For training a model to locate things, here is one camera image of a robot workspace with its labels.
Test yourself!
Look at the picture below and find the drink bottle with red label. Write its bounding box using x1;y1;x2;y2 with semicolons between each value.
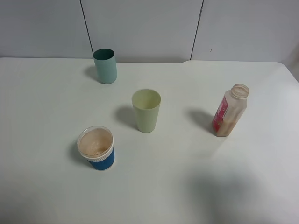
212;84;249;137

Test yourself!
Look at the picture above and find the light green plastic cup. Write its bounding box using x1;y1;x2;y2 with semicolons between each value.
132;89;161;133

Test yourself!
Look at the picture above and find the blue sleeved clear cup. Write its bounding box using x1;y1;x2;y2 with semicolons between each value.
77;126;115;171

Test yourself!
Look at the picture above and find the teal plastic cup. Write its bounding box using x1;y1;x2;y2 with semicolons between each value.
93;49;117;84

